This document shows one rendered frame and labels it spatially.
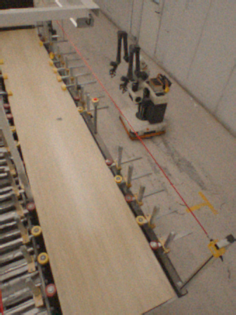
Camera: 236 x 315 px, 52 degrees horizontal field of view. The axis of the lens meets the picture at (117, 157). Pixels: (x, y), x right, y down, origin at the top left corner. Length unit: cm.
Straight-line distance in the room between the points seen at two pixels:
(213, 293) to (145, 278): 128
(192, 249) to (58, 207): 177
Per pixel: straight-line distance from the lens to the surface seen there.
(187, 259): 326
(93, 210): 232
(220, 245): 147
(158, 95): 392
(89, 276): 210
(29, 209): 240
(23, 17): 152
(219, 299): 326
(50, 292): 209
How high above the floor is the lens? 291
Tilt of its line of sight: 48 degrees down
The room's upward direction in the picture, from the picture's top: 6 degrees clockwise
